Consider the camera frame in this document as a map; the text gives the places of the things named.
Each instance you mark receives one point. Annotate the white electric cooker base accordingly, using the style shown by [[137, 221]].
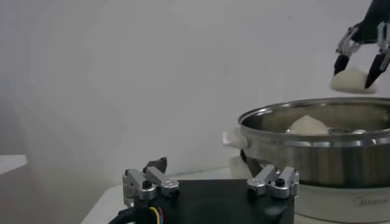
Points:
[[335, 204]]

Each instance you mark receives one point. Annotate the white steamed baozi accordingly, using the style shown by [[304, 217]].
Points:
[[307, 126], [350, 82]]

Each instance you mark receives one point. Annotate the stainless steel steamer basket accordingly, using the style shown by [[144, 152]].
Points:
[[304, 167]]

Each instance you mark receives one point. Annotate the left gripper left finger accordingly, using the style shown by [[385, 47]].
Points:
[[158, 178]]

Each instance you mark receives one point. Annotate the white side desk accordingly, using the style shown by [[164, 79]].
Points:
[[12, 162]]

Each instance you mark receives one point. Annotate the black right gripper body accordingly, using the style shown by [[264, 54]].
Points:
[[371, 24]]

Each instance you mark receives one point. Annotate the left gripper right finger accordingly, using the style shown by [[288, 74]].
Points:
[[268, 178]]

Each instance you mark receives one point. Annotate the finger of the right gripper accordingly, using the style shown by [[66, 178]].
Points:
[[342, 62], [376, 68]]

